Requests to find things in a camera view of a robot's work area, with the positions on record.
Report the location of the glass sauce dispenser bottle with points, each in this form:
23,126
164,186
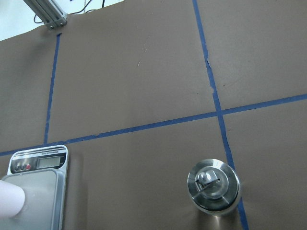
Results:
214,187

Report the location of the pink plastic cup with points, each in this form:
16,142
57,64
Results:
12,199

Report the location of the grey digital kitchen scale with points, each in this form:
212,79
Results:
41,173

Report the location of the aluminium frame post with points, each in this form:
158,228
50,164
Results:
49,11

